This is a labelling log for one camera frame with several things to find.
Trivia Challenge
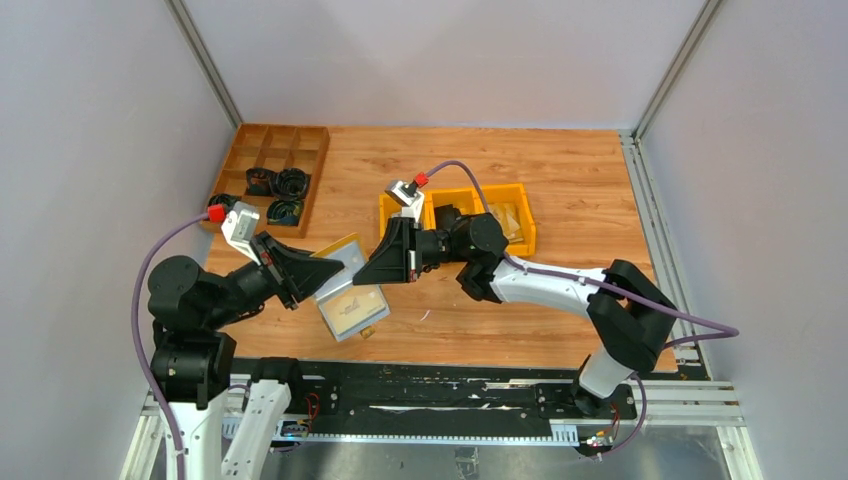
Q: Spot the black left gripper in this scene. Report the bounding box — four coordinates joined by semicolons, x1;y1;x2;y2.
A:
205;227;344;326

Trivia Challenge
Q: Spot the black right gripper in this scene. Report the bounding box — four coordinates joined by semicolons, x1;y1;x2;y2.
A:
353;217;468;285

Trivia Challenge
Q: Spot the yellow leather card holder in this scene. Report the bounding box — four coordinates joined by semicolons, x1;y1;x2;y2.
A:
312;233;390;342

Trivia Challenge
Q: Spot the gold credit card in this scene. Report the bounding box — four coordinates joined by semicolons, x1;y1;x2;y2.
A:
319;286;389;338

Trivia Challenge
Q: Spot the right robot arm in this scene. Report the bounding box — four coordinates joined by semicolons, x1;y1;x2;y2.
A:
353;213;676;418

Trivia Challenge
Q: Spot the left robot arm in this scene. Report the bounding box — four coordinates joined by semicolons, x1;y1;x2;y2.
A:
142;232;344;479

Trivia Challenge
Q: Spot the black card holder in bin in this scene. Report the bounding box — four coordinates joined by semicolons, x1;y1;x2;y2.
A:
434;204;461;230

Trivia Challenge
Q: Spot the tan card holder in bin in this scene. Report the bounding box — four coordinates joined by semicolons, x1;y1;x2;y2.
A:
488;203;524;244

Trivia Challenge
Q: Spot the rolled dark blue tie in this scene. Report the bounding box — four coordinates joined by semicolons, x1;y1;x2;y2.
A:
266;199;305;227

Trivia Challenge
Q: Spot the right yellow bin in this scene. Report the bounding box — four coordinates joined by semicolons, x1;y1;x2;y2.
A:
474;183;537;257

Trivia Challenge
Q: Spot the wooden compartment tray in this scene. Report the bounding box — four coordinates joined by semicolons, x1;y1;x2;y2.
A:
207;123;331;238

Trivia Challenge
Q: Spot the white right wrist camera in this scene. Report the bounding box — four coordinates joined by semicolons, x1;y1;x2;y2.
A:
385;180;426;223

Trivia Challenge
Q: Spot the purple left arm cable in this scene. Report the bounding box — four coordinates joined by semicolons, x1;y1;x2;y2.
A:
130;213;213;480

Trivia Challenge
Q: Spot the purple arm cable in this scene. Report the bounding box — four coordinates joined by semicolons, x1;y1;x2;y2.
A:
130;213;213;480
425;160;740;458

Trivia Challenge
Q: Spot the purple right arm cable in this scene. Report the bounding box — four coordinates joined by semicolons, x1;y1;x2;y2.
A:
425;160;740;458

